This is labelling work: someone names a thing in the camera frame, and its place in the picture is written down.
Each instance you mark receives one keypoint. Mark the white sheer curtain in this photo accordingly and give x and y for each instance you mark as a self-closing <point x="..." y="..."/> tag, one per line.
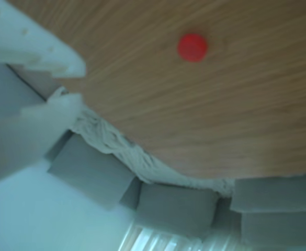
<point x="163" y="239"/>

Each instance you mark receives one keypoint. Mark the white knitted blanket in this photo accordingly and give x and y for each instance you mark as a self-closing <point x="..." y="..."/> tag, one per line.
<point x="111" y="136"/>

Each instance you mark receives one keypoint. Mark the beige sofa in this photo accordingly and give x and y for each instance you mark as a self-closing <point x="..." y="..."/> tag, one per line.
<point x="173" y="206"/>

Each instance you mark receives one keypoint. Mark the red plastic bottle cap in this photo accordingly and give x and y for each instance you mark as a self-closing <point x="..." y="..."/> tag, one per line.
<point x="192" y="47"/>

